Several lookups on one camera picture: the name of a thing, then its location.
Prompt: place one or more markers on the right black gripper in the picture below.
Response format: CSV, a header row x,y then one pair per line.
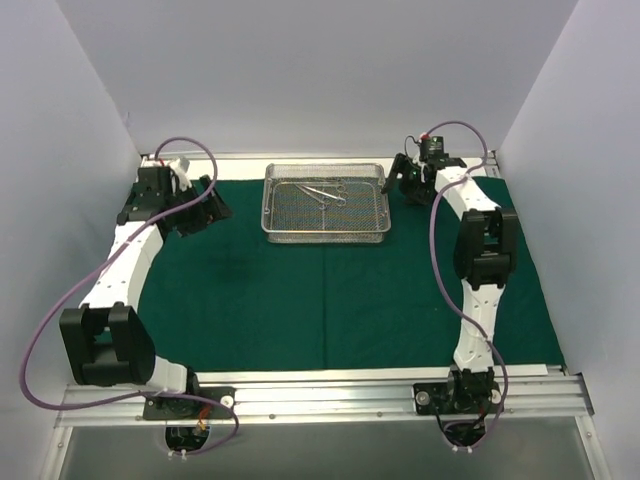
x,y
405,178

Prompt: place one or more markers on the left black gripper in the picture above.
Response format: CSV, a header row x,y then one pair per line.
x,y
198,210

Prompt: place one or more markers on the steel surgical forceps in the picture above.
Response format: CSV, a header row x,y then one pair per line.
x,y
327,186

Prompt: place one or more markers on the steel surgical scissors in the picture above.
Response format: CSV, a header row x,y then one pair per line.
x,y
322,197

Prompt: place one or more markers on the metal mesh instrument tray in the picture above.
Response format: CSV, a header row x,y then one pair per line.
x,y
319,203

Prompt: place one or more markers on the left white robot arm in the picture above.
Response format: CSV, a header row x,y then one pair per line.
x,y
105,339

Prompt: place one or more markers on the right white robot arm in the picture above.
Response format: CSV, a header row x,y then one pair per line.
x,y
485,255

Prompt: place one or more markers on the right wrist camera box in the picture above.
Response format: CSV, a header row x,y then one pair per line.
x,y
431,148

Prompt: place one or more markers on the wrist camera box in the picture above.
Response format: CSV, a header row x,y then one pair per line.
x,y
180,167
431,148

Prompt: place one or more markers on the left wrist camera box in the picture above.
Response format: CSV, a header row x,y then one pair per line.
x,y
180,167

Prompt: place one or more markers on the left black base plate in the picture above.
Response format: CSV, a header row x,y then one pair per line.
x,y
171,409

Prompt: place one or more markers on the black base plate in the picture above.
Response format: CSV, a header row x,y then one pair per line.
x,y
171,409
447,399

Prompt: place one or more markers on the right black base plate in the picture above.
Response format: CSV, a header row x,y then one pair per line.
x,y
447,399

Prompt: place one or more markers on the aluminium front rail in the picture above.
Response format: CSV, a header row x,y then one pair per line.
x,y
327,396

